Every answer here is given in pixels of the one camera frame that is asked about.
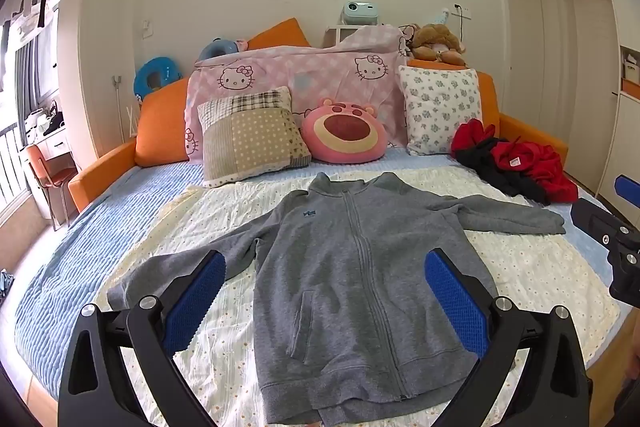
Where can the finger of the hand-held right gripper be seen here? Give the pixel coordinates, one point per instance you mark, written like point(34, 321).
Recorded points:
point(595, 224)
point(629, 188)

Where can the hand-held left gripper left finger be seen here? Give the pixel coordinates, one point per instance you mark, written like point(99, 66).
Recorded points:
point(197, 302)

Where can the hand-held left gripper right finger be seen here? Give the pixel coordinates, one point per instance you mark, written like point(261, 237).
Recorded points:
point(455, 302)

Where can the grey zip jacket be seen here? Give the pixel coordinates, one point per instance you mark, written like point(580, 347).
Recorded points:
point(350, 282)

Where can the red and black clothes heap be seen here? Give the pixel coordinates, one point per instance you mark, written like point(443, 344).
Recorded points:
point(545, 167)

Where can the cream cabinet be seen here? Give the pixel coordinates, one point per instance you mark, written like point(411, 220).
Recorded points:
point(625, 132)

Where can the daisy print white blanket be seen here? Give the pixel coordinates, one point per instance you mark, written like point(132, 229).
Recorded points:
point(200, 217)

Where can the white door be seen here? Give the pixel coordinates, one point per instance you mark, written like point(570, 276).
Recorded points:
point(590, 82)
point(522, 57)

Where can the light blue bed cover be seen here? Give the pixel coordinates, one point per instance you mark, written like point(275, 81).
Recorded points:
point(75, 257)

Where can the beige patchwork pillow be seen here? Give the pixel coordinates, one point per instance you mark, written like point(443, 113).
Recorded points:
point(250, 137)

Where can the orange chair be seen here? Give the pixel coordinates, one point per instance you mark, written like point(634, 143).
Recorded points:
point(50, 177)

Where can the white floral pillow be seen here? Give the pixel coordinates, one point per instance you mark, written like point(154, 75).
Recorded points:
point(440, 107)

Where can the pink bear cushion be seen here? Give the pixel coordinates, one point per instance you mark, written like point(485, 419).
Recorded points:
point(345, 132)

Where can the white desk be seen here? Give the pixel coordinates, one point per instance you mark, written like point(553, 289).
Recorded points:
point(55, 147)

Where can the brown plush toy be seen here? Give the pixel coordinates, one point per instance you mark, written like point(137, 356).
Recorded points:
point(435, 38)

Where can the pink cat print blanket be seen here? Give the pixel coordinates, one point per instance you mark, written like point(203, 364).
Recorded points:
point(300, 72)

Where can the blue plush neck pillow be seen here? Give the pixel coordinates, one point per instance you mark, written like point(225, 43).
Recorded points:
point(220, 48)

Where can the white shelf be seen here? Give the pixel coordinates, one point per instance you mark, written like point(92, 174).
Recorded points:
point(335, 37)

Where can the teal projector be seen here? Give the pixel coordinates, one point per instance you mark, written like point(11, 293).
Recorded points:
point(361, 13)

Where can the orange sofa bed frame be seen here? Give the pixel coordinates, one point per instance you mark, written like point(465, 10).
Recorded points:
point(100, 172)

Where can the white wall outlet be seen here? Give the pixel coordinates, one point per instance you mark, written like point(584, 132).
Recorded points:
point(462, 10)

